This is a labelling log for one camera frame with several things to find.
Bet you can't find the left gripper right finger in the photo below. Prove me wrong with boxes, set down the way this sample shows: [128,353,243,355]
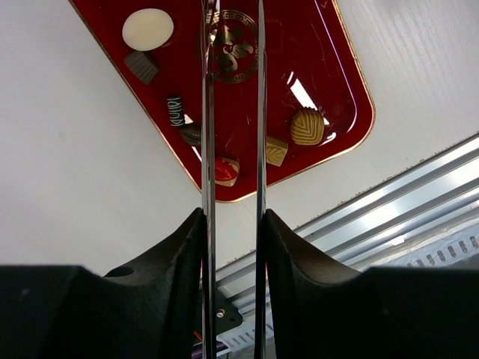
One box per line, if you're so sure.
[261,208,479,359]

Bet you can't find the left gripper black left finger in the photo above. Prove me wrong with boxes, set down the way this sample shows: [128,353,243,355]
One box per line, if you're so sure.
[1,209,206,358]

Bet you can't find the white oval chocolate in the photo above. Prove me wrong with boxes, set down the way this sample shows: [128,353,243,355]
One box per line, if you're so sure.
[122,8,174,52]

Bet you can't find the metal tongs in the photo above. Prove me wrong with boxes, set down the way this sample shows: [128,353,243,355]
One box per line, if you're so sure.
[200,1,267,358]

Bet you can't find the red wrapped chocolate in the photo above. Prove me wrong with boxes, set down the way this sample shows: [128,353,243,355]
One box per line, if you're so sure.
[215,157,240,187]

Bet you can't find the tan square chocolate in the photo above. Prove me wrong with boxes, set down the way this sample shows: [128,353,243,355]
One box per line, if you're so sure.
[266,136,288,167]

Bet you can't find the dark small chocolate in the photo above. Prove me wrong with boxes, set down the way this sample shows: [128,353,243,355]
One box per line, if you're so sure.
[179,123,202,147]

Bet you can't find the golden leaf chocolate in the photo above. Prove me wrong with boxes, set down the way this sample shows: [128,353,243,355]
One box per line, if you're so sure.
[290,108,325,146]

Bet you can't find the dark striped chocolate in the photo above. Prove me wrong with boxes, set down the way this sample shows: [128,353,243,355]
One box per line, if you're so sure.
[167,96,186,127]

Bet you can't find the brown ridged oval chocolate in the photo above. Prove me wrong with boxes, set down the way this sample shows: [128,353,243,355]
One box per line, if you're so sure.
[123,51,159,85]

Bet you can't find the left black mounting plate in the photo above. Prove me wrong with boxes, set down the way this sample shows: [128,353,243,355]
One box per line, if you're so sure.
[216,289,243,335]

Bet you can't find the red lacquer tray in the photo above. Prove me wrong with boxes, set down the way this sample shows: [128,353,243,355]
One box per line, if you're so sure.
[72,1,374,203]

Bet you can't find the aluminium rail frame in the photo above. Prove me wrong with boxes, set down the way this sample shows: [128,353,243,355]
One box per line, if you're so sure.
[215,134,479,311]

